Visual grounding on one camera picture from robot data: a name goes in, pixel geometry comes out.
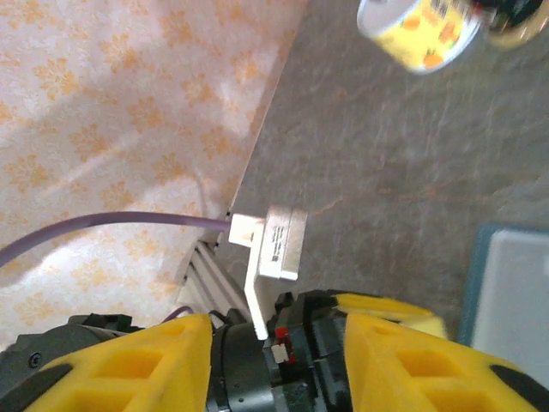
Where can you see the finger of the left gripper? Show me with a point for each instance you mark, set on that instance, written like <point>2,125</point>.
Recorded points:
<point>386,311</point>

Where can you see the teal card holder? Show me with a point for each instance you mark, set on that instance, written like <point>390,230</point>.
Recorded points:
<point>510,300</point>

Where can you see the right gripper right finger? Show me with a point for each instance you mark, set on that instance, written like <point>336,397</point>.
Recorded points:
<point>420,373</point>

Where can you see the yellow printed tin can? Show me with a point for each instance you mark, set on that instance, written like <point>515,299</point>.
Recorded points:
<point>420,34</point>

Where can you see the dark spice bottle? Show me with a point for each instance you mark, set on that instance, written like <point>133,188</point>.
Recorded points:
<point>514,30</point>

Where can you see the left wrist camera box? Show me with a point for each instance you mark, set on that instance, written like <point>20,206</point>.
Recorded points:
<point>279,244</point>

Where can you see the aluminium side rail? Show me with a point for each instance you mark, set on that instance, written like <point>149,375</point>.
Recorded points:
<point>214,279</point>

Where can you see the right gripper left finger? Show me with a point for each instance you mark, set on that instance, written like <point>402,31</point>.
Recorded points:
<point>128,373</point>

